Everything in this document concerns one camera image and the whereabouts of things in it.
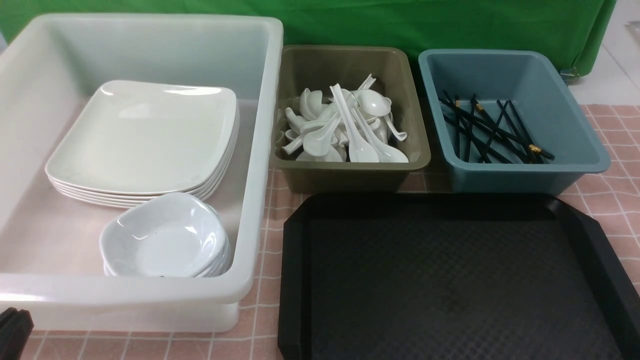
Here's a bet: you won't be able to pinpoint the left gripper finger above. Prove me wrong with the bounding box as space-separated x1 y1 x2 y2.
0 307 34 360

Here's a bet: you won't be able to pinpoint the stack of white square plates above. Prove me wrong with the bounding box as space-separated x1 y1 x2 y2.
45 96 239 208

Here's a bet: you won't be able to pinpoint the black serving tray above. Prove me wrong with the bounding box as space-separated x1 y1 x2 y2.
278 193 640 360

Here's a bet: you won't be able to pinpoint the pile of white spoons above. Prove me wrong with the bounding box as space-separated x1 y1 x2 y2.
276 74 409 164

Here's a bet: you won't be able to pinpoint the blue plastic bin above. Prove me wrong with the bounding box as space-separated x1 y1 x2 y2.
418 48 611 196

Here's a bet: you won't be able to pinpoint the black chopsticks in blue bin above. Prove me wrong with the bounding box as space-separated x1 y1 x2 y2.
438 90 556 164

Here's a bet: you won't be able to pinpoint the stack of white bowls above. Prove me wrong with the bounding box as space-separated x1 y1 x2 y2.
99 193 232 278

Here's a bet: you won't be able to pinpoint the large white square plate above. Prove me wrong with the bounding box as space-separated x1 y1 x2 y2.
45 80 239 196

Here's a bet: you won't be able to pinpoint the large white plastic tub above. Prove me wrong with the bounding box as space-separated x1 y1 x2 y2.
1 13 283 335

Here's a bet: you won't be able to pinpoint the olive plastic bin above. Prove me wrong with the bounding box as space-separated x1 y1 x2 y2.
270 45 432 194

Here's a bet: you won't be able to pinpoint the green backdrop cloth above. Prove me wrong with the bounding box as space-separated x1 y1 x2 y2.
0 0 617 76

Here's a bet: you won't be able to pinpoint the pink checkered tablecloth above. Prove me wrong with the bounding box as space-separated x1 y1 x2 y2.
22 104 639 360

